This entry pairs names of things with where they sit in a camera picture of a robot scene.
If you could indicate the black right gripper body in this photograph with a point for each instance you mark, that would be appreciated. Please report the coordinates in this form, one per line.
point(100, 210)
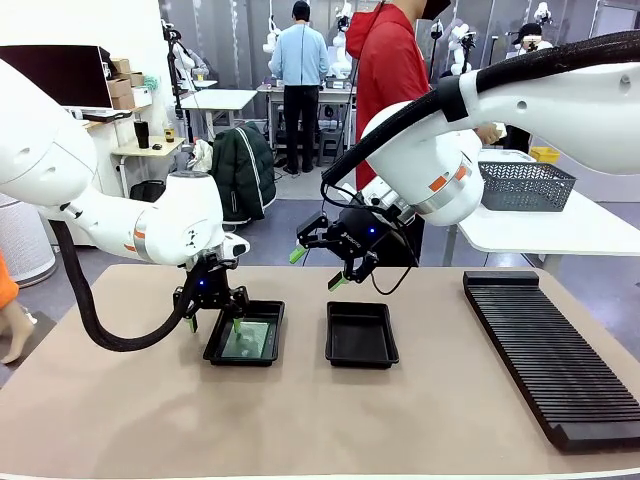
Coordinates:
point(357, 235)

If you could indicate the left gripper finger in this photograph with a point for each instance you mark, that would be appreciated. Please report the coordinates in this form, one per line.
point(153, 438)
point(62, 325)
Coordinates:
point(190, 322)
point(239, 302)

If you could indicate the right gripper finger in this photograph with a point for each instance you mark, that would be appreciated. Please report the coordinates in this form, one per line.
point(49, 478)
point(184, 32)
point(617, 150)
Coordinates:
point(312, 232)
point(360, 267)

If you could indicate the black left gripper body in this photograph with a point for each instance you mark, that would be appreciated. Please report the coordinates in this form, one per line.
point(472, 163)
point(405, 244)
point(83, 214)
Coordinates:
point(212, 280)

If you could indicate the black ESD tray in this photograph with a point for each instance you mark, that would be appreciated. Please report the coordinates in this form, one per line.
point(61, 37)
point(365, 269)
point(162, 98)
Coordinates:
point(265, 311)
point(360, 340)

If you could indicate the green perforated circuit board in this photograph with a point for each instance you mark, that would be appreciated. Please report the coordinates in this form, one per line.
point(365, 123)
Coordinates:
point(252, 345)

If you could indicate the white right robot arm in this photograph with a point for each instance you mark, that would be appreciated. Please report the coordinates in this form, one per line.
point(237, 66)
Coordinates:
point(425, 150)

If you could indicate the white lab robot arm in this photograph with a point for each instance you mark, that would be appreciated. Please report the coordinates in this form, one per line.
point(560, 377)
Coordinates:
point(272, 40)
point(342, 45)
point(457, 40)
point(542, 11)

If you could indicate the person's right hand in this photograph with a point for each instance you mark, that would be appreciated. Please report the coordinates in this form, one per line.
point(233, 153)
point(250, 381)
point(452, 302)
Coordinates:
point(487, 134)

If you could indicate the black braided left arm sleeve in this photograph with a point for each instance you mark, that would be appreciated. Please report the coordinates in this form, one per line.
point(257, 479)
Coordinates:
point(115, 345)

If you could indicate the dark green puffer jacket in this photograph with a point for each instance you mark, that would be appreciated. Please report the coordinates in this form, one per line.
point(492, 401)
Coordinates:
point(245, 170)

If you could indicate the grey stool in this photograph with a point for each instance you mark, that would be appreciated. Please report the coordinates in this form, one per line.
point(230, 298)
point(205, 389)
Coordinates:
point(330, 135)

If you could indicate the black backpack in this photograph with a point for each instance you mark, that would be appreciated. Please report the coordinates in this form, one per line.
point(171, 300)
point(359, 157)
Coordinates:
point(147, 191)

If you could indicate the grey chair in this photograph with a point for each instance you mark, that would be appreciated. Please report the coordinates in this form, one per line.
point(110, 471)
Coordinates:
point(182, 160)

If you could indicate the white cloth bag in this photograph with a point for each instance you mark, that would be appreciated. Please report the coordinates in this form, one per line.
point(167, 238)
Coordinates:
point(201, 156)

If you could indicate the grey workbench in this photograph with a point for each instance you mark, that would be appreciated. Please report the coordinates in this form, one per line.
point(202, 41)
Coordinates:
point(330, 92)

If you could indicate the dark grey floor mat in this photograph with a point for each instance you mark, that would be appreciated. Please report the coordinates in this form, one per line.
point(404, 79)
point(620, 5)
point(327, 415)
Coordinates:
point(42, 325)

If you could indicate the small wood-top desk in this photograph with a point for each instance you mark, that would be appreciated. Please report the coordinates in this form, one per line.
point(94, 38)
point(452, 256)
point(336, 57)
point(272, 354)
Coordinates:
point(135, 151)

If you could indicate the amber drink bottle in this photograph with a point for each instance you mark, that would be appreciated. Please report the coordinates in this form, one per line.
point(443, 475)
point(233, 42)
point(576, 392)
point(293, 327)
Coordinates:
point(169, 134)

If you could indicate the black tumbler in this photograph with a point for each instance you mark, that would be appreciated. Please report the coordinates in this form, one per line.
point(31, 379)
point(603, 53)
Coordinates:
point(142, 135)

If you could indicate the person in red jacket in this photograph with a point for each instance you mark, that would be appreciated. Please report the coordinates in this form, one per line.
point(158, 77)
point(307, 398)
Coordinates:
point(385, 75)

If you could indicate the person in light blue shirt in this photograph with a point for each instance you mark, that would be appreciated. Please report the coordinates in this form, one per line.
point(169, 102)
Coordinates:
point(300, 60)

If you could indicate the beige mannequin foot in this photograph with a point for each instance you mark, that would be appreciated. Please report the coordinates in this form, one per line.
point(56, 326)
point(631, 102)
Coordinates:
point(17, 335)

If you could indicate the grey plastic mesh basket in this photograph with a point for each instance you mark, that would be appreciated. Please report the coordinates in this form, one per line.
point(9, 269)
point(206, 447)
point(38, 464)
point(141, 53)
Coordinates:
point(530, 192)

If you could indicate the white perforated air purifier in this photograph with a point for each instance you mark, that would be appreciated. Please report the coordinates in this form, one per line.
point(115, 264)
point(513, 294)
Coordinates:
point(25, 250)

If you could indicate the orange cloth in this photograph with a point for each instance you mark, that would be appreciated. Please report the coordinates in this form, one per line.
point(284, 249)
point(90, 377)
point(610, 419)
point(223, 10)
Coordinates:
point(6, 287)

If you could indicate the large white table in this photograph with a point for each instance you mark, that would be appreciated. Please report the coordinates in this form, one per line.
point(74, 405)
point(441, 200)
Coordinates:
point(550, 230)

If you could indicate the black keyboard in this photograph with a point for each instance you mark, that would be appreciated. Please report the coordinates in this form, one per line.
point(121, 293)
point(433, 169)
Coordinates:
point(107, 116)

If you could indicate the white storage box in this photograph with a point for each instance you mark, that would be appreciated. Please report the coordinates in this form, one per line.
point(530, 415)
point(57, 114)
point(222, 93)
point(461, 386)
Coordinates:
point(142, 96)

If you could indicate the brown cardboard box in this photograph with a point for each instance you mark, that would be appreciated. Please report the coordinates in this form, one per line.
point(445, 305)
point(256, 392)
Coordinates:
point(119, 87)
point(136, 79)
point(123, 102)
point(120, 65)

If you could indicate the yellow plastic bin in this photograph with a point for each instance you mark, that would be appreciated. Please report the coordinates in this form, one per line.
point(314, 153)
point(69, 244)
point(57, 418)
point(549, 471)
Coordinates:
point(545, 155)

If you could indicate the teal cloth bundle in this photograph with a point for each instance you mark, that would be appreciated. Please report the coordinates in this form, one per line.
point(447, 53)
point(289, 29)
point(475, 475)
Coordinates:
point(151, 80)

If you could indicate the person in white and grey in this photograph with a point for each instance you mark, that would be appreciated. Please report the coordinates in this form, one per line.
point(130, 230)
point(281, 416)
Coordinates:
point(192, 60)

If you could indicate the black slotted board rack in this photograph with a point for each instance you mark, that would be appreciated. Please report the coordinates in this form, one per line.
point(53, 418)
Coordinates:
point(550, 360)

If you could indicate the black computer monitor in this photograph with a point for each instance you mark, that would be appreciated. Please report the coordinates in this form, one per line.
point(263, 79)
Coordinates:
point(75, 70)

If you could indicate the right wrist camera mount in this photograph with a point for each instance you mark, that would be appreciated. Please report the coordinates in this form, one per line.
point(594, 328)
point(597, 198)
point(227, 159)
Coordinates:
point(382, 195)

